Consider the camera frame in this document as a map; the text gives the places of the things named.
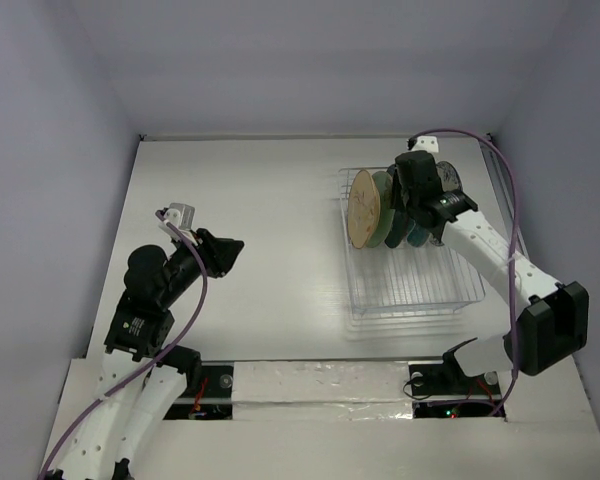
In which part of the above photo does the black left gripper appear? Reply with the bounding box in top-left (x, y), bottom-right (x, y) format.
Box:
top-left (160, 226), bottom-right (244, 304)

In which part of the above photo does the dark teal plate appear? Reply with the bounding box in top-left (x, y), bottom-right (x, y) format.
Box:
top-left (384, 164), bottom-right (409, 249)

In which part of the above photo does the red plate with teal flower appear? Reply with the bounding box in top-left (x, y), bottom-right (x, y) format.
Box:
top-left (406, 219), bottom-right (430, 248)

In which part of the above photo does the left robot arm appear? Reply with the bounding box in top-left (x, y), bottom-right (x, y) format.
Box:
top-left (39, 228), bottom-right (244, 479)

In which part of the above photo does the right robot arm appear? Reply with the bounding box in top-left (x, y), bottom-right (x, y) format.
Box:
top-left (394, 151), bottom-right (589, 392)

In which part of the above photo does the green plate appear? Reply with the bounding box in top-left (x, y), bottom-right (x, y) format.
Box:
top-left (366, 171), bottom-right (395, 248)

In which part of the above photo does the beige floral plate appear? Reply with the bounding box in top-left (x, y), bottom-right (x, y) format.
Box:
top-left (347, 169), bottom-right (381, 249)

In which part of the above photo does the white blue patterned plate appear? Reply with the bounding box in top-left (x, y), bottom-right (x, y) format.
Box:
top-left (436, 161), bottom-right (463, 192)

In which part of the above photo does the white foam block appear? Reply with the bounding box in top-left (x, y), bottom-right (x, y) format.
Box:
top-left (231, 361), bottom-right (413, 422)

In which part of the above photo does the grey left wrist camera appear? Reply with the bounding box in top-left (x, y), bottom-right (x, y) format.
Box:
top-left (156, 203), bottom-right (195, 238)

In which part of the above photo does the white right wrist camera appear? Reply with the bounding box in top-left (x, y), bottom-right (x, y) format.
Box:
top-left (407, 135), bottom-right (439, 154)

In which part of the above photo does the white wire dish rack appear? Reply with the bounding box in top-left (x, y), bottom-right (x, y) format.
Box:
top-left (337, 168), bottom-right (485, 325)

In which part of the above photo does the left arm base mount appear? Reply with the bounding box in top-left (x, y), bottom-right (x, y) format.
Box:
top-left (164, 362), bottom-right (234, 421)

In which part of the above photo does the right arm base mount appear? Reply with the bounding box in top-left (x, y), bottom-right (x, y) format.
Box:
top-left (402, 341), bottom-right (501, 419)

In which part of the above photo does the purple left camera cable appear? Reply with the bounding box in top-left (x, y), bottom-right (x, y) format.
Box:
top-left (38, 209), bottom-right (209, 480)

